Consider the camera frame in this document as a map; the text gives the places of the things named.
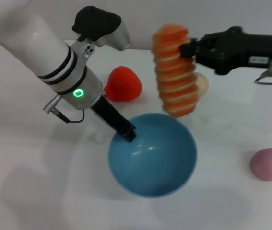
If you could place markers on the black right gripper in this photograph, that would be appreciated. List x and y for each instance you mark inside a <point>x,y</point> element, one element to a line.
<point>241,50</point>

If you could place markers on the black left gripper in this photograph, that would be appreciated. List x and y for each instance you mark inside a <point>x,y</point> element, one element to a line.
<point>111,117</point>

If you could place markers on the red toy fruit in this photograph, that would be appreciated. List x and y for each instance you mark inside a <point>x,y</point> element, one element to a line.
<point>125,83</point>

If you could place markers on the pink toy peach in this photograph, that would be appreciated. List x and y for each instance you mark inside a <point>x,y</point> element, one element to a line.
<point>266,165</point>

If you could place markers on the beige round bun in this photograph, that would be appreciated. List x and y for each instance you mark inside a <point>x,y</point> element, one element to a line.
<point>203,85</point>

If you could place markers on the blue bowl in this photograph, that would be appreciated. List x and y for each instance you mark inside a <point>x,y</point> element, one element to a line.
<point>155,163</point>

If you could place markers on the orange striped bread loaf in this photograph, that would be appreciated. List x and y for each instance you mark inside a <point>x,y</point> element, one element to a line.
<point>174,79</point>

